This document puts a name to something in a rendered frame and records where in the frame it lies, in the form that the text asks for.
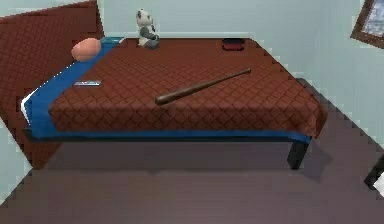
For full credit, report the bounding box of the brown baseball bat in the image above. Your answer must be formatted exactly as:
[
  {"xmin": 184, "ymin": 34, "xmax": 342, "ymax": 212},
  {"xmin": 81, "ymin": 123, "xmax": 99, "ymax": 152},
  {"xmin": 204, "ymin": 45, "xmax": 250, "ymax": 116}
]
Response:
[{"xmin": 154, "ymin": 67, "xmax": 252, "ymax": 107}]

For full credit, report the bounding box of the red quilted bed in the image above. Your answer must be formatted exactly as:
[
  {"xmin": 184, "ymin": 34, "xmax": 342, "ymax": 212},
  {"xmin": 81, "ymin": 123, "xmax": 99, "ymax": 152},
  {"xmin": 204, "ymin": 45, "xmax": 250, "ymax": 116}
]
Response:
[{"xmin": 0, "ymin": 0, "xmax": 329, "ymax": 171}]

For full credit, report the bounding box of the black white furniture corner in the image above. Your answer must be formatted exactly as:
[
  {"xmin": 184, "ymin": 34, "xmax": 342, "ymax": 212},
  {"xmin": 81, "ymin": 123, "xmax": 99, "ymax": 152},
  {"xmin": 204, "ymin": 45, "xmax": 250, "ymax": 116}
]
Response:
[{"xmin": 363, "ymin": 155, "xmax": 384, "ymax": 198}]

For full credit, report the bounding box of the brown framed window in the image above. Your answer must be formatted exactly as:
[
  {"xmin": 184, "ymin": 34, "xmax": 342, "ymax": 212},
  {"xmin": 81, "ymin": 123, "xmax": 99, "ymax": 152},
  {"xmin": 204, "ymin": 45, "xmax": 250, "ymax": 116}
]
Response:
[{"xmin": 350, "ymin": 0, "xmax": 384, "ymax": 50}]

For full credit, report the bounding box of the white grey teddy bear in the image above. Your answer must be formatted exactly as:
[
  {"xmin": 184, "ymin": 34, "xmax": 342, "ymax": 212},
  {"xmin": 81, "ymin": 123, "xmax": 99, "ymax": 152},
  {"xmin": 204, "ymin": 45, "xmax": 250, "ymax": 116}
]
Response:
[{"xmin": 135, "ymin": 8, "xmax": 160, "ymax": 51}]

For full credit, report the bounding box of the pink round pillow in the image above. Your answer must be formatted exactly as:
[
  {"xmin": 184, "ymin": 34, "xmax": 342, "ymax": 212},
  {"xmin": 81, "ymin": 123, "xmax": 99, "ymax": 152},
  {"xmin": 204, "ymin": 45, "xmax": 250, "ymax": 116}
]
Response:
[{"xmin": 70, "ymin": 37, "xmax": 102, "ymax": 63}]

